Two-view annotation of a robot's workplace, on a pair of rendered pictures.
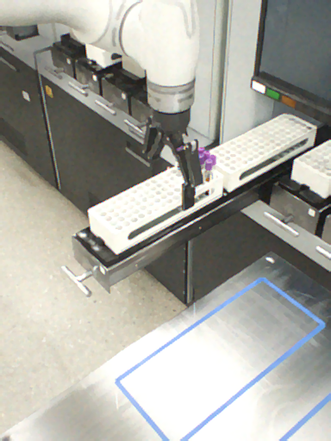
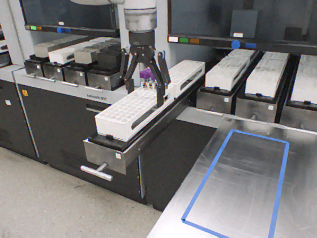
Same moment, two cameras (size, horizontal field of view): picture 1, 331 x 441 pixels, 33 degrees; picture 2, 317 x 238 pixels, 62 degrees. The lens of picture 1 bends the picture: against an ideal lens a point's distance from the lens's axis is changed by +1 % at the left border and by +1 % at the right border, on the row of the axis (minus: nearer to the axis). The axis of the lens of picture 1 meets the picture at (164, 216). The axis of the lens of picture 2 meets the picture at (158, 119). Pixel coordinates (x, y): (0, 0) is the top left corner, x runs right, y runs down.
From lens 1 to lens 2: 0.51 m
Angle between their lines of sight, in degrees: 22
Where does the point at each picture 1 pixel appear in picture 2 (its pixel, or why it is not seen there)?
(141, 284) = (107, 198)
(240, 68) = (157, 34)
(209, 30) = not seen: hidden behind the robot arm
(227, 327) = (235, 160)
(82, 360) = not seen: outside the picture
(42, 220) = (30, 179)
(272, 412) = (309, 200)
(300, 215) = (218, 105)
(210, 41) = not seen: hidden behind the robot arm
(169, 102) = (145, 22)
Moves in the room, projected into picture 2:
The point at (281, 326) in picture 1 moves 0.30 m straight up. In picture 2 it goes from (265, 149) to (292, 17)
